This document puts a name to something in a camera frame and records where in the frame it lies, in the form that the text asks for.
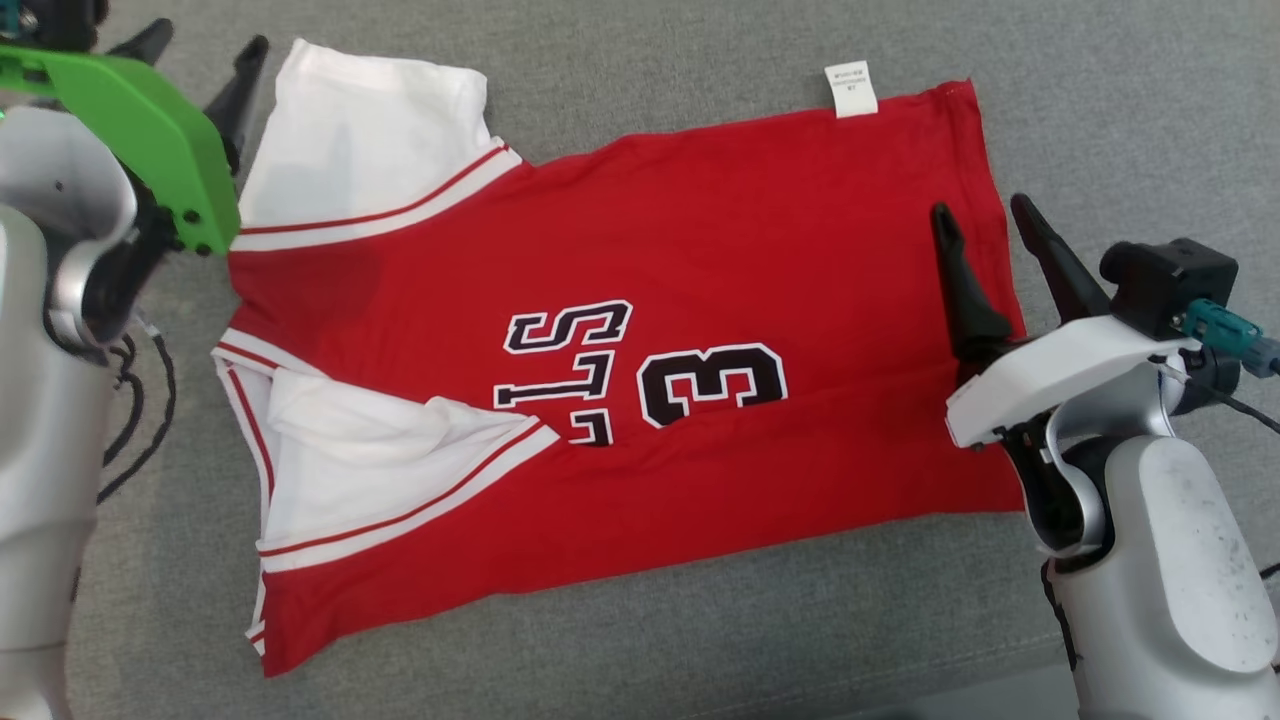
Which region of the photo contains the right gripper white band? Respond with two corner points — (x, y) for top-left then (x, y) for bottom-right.
(930, 193), (1201, 451)

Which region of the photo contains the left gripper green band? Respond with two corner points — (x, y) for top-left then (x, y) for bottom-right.
(0, 18), (271, 257)

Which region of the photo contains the red jersey with white sleeves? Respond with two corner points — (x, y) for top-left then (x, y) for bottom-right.
(212, 38), (1030, 680)

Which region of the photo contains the teal right camera connector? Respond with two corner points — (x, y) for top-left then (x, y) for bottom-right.
(1175, 298), (1280, 378)

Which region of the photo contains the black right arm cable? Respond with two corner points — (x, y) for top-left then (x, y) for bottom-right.
(1180, 368), (1280, 437)

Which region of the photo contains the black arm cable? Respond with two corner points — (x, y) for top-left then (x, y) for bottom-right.
(1180, 368), (1280, 437)
(95, 318), (179, 503)

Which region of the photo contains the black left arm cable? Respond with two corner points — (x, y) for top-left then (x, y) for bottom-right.
(95, 318), (179, 503)

